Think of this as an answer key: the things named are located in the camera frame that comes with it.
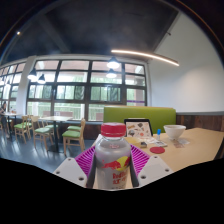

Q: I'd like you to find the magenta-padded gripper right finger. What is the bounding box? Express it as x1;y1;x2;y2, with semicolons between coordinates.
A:
129;144;174;188

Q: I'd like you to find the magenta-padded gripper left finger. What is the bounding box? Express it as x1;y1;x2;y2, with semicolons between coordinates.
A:
53;144;102;189

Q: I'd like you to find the red-capped clear drink bottle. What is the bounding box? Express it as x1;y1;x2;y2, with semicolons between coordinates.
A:
94;122;133;190

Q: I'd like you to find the flat round red coaster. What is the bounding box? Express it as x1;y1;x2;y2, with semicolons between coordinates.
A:
149;146;166;155

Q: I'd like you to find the small white packet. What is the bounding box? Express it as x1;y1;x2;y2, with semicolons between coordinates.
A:
171;138;190;149

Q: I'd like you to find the white bowl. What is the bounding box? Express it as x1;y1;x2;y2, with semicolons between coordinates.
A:
163;124;187;141

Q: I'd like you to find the black-framed tablet with stickers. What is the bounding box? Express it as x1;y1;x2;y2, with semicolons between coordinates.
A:
123;118;154;139

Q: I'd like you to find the group of green-seated wooden chairs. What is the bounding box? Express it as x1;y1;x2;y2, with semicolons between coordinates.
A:
13;114;87;156

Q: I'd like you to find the wooden dining table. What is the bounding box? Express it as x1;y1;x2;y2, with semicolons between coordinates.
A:
38;115;74;153
0;112;23;135

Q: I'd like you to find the green upholstered bench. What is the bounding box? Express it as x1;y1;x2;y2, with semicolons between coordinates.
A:
103;105;177;134

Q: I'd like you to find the large black-framed window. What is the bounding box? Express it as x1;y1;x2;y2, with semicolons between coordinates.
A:
0;59;148;122

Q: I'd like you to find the person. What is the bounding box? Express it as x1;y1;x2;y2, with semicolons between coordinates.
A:
0;101;11;139

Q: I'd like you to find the group of pendant lamps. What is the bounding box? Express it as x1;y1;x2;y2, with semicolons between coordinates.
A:
27;56;121;85

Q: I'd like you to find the long linear ceiling light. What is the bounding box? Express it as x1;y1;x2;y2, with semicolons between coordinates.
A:
110;49;180;67

